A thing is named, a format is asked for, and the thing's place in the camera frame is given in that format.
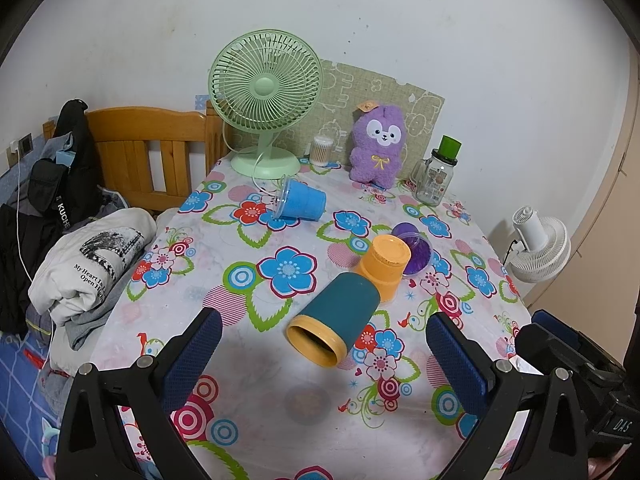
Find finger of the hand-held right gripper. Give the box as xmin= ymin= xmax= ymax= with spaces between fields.
xmin=531 ymin=309 xmax=584 ymax=349
xmin=514 ymin=323 xmax=568 ymax=377

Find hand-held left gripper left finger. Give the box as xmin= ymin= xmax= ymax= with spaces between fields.
xmin=55 ymin=307 xmax=224 ymax=480

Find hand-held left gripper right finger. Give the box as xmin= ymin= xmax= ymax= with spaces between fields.
xmin=425 ymin=312 xmax=589 ymax=480

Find teal cup with yellow rim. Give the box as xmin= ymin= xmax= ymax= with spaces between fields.
xmin=286 ymin=272 xmax=383 ymax=368

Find orange cup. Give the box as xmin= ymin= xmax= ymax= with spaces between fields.
xmin=354 ymin=234 xmax=413 ymax=304

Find blue cup with clear lid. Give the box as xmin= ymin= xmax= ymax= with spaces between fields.
xmin=270 ymin=176 xmax=327 ymax=223

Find white floor fan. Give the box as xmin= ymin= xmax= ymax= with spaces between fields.
xmin=504 ymin=205 xmax=572 ymax=283

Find beige door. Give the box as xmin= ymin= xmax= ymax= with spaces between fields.
xmin=529 ymin=125 xmax=640 ymax=333

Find grey folded clothes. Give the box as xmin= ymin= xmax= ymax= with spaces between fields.
xmin=30 ymin=280 xmax=126 ymax=352

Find purple round container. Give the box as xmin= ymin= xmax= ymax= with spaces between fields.
xmin=390 ymin=222 xmax=434 ymax=276

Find floral tablecloth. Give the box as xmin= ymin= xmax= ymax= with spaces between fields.
xmin=89 ymin=156 xmax=536 ymax=480

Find white printed shirt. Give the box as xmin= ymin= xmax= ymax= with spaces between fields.
xmin=28 ymin=208 xmax=158 ymax=326

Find blue patterned blanket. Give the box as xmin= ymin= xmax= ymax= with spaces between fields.
xmin=0 ymin=332 xmax=76 ymax=480

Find glass jar with green lid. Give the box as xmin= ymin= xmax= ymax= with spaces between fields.
xmin=411 ymin=135 xmax=463 ymax=206

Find wooden chair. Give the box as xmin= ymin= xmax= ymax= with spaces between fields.
xmin=43 ymin=100 xmax=236 ymax=211

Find black jacket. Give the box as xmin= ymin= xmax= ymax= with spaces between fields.
xmin=0 ymin=99 xmax=107 ymax=337

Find purple plush toy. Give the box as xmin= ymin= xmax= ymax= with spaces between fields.
xmin=348 ymin=100 xmax=409 ymax=185

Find cotton swab container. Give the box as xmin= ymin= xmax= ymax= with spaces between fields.
xmin=311 ymin=135 xmax=335 ymax=168

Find green printed foam board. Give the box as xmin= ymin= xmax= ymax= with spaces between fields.
xmin=280 ymin=58 xmax=446 ymax=167

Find green desk fan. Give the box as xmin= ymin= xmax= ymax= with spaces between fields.
xmin=208 ymin=30 xmax=324 ymax=180

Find white fan cable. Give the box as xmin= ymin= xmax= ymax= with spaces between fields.
xmin=251 ymin=150 xmax=281 ymax=206

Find white charging cable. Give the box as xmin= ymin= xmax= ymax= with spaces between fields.
xmin=9 ymin=141 xmax=57 ymax=376

